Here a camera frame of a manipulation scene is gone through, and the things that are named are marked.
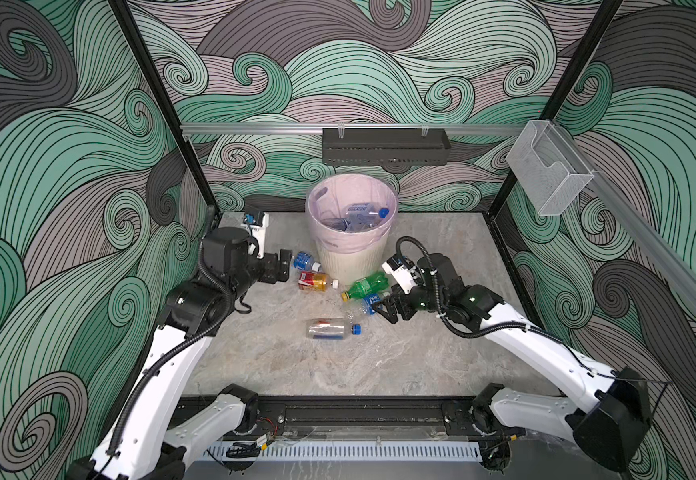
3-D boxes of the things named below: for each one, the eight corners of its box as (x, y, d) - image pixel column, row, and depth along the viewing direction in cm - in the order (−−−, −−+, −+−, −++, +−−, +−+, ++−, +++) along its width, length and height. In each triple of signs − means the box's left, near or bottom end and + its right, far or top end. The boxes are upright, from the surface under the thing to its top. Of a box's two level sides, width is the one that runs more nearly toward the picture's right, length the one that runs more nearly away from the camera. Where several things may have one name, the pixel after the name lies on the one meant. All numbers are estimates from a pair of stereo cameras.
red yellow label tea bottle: (299, 292, 98) (297, 285, 95) (300, 278, 102) (299, 271, 98) (338, 292, 98) (338, 285, 95) (338, 278, 102) (338, 271, 98)
